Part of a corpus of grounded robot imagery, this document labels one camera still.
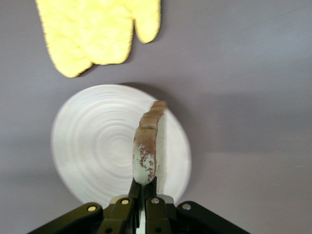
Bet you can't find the round wooden plate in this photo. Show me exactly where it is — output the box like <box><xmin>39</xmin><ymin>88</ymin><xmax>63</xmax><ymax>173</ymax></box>
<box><xmin>51</xmin><ymin>84</ymin><xmax>192</xmax><ymax>204</ymax></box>

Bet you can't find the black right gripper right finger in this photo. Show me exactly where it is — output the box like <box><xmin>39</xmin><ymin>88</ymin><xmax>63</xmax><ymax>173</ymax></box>
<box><xmin>143</xmin><ymin>177</ymin><xmax>252</xmax><ymax>234</ymax></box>

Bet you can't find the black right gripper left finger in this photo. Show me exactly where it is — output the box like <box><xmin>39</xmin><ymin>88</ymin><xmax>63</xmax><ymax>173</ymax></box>
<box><xmin>29</xmin><ymin>177</ymin><xmax>142</xmax><ymax>234</ymax></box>

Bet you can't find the yellow quilted oven mitt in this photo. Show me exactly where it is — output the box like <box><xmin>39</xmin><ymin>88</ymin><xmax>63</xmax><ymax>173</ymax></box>
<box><xmin>35</xmin><ymin>0</ymin><xmax>95</xmax><ymax>78</ymax></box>
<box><xmin>80</xmin><ymin>0</ymin><xmax>162</xmax><ymax>66</ymax></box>

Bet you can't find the large table cover sheet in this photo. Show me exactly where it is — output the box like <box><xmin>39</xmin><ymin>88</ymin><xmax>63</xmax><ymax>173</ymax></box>
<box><xmin>0</xmin><ymin>0</ymin><xmax>312</xmax><ymax>234</ymax></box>

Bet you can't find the slice of toast bread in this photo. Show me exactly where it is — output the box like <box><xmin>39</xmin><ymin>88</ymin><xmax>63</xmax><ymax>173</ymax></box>
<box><xmin>132</xmin><ymin>100</ymin><xmax>169</xmax><ymax>193</ymax></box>

